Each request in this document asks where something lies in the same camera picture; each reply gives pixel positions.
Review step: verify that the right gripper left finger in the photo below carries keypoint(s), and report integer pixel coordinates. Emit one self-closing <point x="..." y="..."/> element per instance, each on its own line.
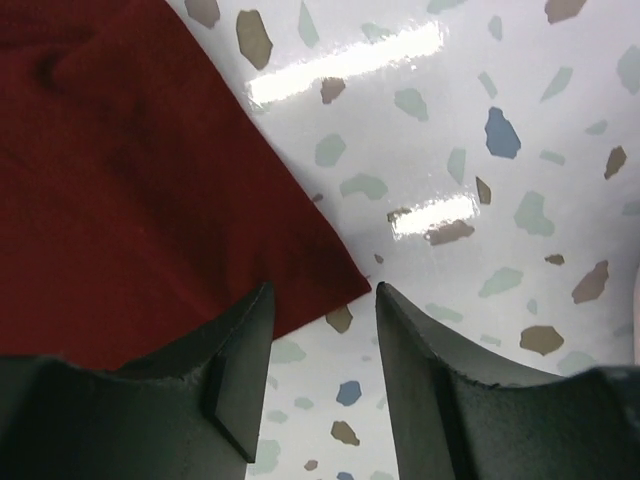
<point x="190" y="410"/>

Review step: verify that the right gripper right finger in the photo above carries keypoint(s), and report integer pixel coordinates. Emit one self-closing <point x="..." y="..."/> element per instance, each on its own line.
<point x="460" y="411"/>

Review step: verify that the dark red t-shirt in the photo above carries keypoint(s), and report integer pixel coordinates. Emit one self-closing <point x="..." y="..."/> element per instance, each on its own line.
<point x="138" y="200"/>

